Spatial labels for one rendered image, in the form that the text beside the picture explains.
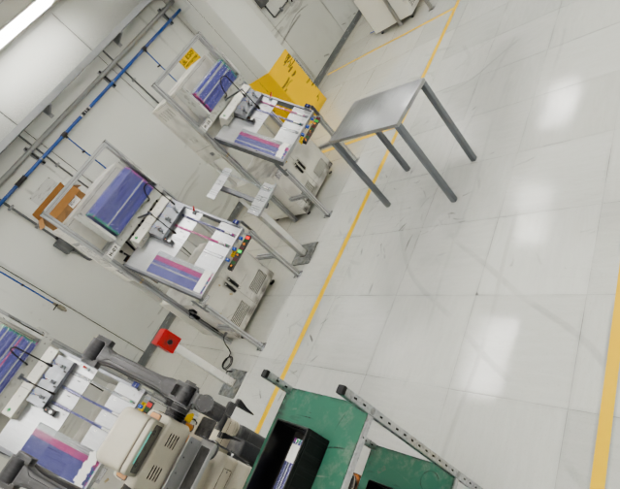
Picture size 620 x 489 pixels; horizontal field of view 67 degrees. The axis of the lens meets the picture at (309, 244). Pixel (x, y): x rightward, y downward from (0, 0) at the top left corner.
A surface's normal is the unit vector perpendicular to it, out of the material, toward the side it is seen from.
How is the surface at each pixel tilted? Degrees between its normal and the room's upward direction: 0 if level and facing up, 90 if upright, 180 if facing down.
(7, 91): 90
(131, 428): 42
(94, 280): 90
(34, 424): 47
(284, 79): 90
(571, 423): 0
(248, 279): 90
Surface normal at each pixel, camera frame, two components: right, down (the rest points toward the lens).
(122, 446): -0.03, -0.50
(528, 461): -0.64, -0.60
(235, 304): 0.66, -0.08
